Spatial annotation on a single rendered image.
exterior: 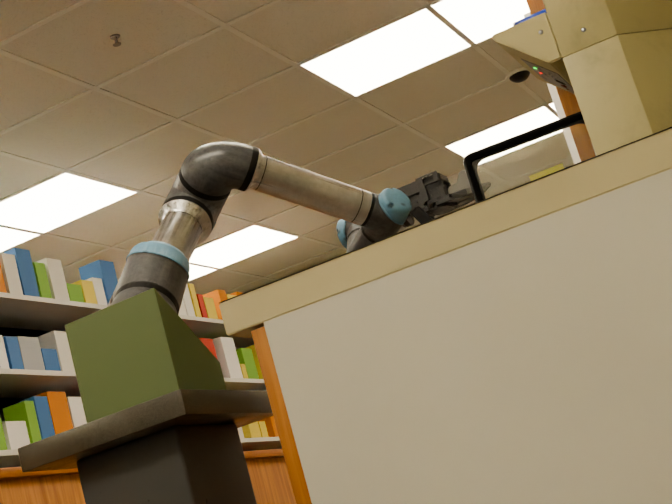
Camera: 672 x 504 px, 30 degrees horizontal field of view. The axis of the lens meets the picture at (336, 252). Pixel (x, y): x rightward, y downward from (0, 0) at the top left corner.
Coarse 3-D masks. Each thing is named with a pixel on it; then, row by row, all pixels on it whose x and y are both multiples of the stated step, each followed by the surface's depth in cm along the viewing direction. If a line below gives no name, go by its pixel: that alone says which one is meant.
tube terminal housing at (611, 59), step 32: (544, 0) 240; (576, 0) 238; (608, 0) 236; (640, 0) 238; (576, 32) 237; (608, 32) 234; (640, 32) 236; (576, 64) 236; (608, 64) 234; (640, 64) 233; (576, 96) 236; (608, 96) 233; (640, 96) 231; (608, 128) 232; (640, 128) 230
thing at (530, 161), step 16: (576, 128) 266; (528, 144) 269; (544, 144) 268; (560, 144) 267; (576, 144) 266; (496, 160) 271; (512, 160) 270; (528, 160) 269; (544, 160) 268; (560, 160) 266; (576, 160) 265; (480, 176) 272; (496, 176) 271; (512, 176) 270; (528, 176) 268; (496, 192) 270
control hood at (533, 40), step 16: (544, 16) 240; (512, 32) 242; (528, 32) 241; (544, 32) 240; (512, 48) 243; (528, 48) 241; (544, 48) 239; (544, 64) 244; (560, 64) 241; (544, 80) 269
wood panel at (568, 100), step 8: (528, 0) 281; (536, 0) 280; (536, 8) 280; (544, 8) 279; (560, 88) 275; (560, 96) 275; (568, 96) 274; (568, 104) 274; (576, 104) 274; (568, 112) 274; (576, 112) 273
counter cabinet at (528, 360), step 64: (640, 192) 125; (448, 256) 132; (512, 256) 129; (576, 256) 127; (640, 256) 124; (320, 320) 137; (384, 320) 134; (448, 320) 131; (512, 320) 128; (576, 320) 126; (640, 320) 123; (320, 384) 137; (384, 384) 134; (448, 384) 131; (512, 384) 128; (576, 384) 125; (640, 384) 122; (320, 448) 136; (384, 448) 133; (448, 448) 130; (512, 448) 127; (576, 448) 124; (640, 448) 122
